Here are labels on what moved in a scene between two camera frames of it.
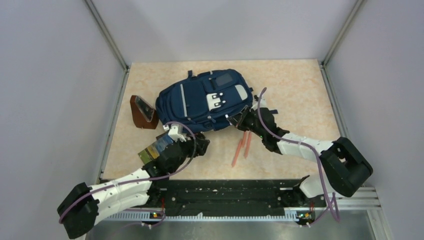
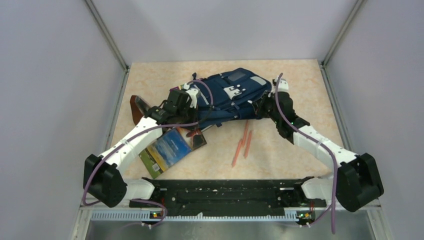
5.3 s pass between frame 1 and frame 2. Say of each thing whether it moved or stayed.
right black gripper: moved
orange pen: stayed
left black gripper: moved
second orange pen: stayed
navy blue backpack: moved
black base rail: stayed
